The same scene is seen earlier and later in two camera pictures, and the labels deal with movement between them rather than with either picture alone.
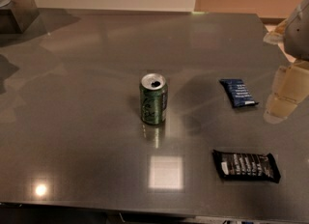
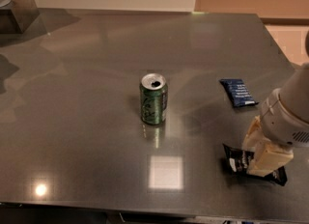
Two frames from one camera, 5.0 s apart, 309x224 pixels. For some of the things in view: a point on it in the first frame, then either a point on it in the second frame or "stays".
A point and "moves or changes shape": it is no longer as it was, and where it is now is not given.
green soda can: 154,98 stays
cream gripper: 297,35 to 279,124
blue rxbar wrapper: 238,93 stays
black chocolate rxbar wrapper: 247,166 moves or changes shape
